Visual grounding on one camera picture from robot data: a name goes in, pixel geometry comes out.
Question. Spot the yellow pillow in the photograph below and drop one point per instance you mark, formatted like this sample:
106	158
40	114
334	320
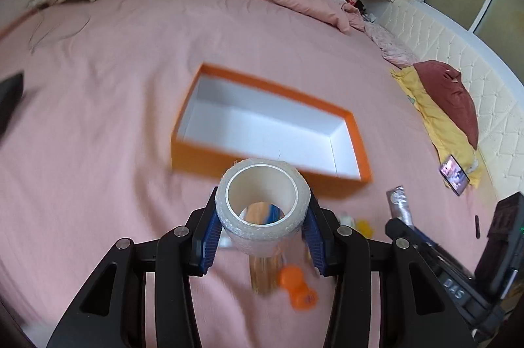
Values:
446	135

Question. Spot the amber perfume bottle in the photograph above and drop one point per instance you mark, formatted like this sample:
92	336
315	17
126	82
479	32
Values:
264	274

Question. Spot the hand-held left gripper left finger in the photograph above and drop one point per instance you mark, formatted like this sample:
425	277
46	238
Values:
211	237

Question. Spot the orange round case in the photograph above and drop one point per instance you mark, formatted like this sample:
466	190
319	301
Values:
301	290

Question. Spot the orange cardboard box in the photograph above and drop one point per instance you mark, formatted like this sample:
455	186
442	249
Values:
254	122

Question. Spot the tan plush toy blue patch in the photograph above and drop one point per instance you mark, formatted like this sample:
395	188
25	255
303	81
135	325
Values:
256	215

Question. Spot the brown card box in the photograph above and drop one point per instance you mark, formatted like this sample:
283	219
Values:
399	204

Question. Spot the maroon pillow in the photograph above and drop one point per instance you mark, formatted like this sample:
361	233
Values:
446	94

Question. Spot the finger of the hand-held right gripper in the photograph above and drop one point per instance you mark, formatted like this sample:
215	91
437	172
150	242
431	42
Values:
409	237

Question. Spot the clear tape roll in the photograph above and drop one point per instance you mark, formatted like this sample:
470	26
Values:
266	245

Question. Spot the small yellow toy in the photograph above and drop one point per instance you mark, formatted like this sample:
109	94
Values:
363	228

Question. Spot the pink floral pillow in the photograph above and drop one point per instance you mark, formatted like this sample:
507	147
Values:
389	45

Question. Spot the cream tufted headboard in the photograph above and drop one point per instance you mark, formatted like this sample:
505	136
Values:
483	57

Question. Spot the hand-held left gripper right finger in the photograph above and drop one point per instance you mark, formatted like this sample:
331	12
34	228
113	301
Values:
313	241

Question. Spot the smartphone with lit screen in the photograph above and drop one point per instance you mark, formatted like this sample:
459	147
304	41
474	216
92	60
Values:
453	174

